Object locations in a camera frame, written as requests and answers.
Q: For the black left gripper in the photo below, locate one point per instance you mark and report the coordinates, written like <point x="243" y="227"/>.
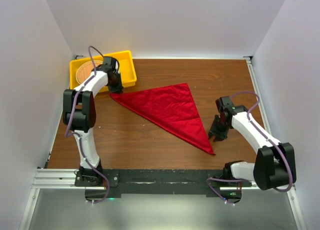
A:
<point x="118" y="88"/>

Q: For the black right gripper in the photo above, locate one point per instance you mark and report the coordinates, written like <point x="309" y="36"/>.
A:
<point x="219" y="136"/>

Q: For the red cloth napkin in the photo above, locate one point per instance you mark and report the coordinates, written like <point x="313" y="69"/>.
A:
<point x="171" y="108"/>

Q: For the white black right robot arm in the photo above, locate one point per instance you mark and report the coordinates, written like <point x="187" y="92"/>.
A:
<point x="274" y="166"/>

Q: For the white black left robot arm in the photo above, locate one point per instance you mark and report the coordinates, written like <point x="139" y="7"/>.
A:
<point x="79" y="115"/>

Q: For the yellow plastic tray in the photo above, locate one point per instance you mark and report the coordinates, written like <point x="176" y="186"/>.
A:
<point x="126" y="68"/>

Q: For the round woven coaster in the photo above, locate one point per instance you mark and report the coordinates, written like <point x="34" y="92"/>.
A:
<point x="84" y="72"/>

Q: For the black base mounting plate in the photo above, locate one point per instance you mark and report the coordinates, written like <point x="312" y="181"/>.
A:
<point x="181" y="182"/>

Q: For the aluminium frame rail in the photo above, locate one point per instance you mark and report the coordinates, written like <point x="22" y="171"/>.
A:
<point x="127" y="141"/>

